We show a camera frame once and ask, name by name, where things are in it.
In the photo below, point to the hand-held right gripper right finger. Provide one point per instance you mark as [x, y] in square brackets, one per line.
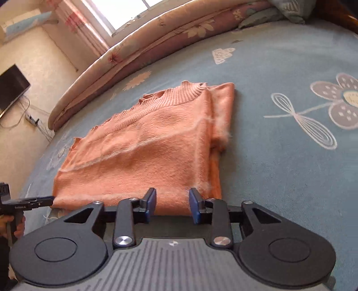
[194, 204]

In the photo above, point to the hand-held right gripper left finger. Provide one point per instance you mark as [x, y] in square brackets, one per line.
[151, 203]

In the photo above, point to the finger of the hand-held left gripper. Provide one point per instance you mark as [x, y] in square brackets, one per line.
[39, 201]

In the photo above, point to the orange striped sweater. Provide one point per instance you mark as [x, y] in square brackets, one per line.
[156, 145]

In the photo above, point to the white power strip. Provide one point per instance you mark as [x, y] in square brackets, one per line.
[32, 119]

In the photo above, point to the folded floral quilt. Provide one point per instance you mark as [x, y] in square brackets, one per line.
[153, 47]

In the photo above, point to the pink striped curtain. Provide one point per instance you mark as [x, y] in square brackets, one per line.
[81, 30]

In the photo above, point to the white framed window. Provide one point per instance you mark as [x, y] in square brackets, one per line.
[125, 11]

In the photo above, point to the flat grey-green pillow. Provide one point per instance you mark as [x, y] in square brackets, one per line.
[257, 17]

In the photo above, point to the black wall television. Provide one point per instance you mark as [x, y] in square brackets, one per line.
[11, 88]

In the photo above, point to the white wall air conditioner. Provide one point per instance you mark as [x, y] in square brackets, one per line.
[25, 23]

